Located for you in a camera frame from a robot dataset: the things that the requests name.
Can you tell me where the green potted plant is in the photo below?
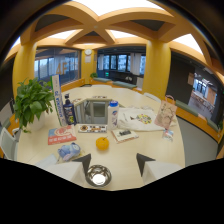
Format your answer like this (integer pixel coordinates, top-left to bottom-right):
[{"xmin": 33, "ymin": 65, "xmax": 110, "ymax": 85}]
[{"xmin": 13, "ymin": 77, "xmax": 55, "ymax": 134}]

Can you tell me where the blue plush toy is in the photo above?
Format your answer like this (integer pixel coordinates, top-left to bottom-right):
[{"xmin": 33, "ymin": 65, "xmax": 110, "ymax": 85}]
[{"xmin": 57, "ymin": 142, "xmax": 82, "ymax": 162}]

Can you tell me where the steel bowl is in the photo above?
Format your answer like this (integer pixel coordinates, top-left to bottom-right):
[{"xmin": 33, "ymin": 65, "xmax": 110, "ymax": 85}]
[{"xmin": 84, "ymin": 164, "xmax": 113, "ymax": 188}]

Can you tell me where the red white book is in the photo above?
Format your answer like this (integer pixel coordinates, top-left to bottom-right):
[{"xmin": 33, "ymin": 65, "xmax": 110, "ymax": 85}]
[{"xmin": 47, "ymin": 124, "xmax": 78, "ymax": 146}]

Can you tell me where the small colourful packet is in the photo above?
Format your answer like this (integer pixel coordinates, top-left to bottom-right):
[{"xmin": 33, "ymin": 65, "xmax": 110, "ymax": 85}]
[{"xmin": 162, "ymin": 129, "xmax": 175, "ymax": 143}]

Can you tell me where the orange fruit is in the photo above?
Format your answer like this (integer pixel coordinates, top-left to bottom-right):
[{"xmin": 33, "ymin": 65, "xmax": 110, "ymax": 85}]
[{"xmin": 95, "ymin": 135, "xmax": 111, "ymax": 151}]

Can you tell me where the flat printed card box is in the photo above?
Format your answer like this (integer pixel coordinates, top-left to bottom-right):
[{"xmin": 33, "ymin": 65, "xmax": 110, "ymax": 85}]
[{"xmin": 77, "ymin": 123, "xmax": 108, "ymax": 134}]

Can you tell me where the small booklet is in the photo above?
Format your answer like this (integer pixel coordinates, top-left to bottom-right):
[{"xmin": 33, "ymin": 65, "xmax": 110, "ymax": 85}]
[{"xmin": 111, "ymin": 128, "xmax": 140, "ymax": 144}]

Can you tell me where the white printed tote bag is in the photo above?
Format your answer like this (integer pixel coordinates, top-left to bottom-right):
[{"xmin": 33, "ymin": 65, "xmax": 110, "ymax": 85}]
[{"xmin": 117, "ymin": 107, "xmax": 167, "ymax": 132}]

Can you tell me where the floral paper gift bag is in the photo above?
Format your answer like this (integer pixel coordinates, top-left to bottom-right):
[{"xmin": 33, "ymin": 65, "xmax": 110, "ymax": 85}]
[{"xmin": 154, "ymin": 95, "xmax": 178, "ymax": 131}]

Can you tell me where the dark blue bottle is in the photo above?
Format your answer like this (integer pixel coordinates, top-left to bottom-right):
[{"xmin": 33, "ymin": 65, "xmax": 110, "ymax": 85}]
[{"xmin": 62, "ymin": 93, "xmax": 78, "ymax": 126}]

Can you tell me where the white chair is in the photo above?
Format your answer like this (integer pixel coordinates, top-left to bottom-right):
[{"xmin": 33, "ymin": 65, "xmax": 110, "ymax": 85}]
[{"xmin": 0, "ymin": 126, "xmax": 20, "ymax": 162}]

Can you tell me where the white bottle blue cap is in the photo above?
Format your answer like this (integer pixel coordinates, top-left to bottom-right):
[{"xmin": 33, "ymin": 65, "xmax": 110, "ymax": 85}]
[{"xmin": 106, "ymin": 100, "xmax": 120, "ymax": 131}]

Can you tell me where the tall white blue box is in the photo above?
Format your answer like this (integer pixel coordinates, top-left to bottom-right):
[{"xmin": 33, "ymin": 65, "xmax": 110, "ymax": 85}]
[{"xmin": 50, "ymin": 74, "xmax": 69, "ymax": 127}]

